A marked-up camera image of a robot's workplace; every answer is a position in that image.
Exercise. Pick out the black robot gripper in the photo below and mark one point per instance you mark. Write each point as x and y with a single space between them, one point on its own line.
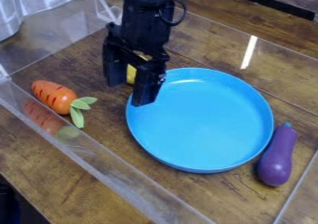
143 32

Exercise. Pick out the purple toy eggplant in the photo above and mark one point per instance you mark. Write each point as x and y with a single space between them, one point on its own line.
274 165

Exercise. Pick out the yellow toy lemon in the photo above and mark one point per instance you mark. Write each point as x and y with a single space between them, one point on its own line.
131 72

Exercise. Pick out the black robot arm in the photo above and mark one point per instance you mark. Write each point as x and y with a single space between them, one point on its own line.
135 43

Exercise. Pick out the blue round tray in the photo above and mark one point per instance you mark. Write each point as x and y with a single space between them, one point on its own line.
208 124

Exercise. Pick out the white grey curtain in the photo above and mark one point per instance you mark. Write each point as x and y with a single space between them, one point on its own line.
37 1

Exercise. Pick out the orange toy carrot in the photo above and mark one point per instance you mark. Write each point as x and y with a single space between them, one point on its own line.
61 100

